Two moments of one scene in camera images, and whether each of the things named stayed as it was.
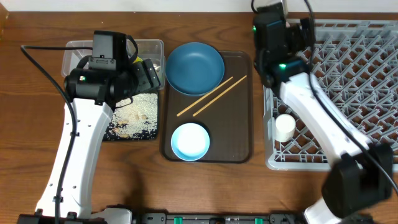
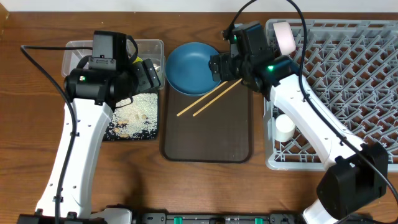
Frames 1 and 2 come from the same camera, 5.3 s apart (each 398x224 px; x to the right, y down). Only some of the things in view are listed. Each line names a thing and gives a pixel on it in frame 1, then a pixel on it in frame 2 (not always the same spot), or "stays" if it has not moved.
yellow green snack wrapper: (137, 60) stays
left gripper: (148, 78) stays
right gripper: (293, 37) to (221, 63)
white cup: (285, 125) stays
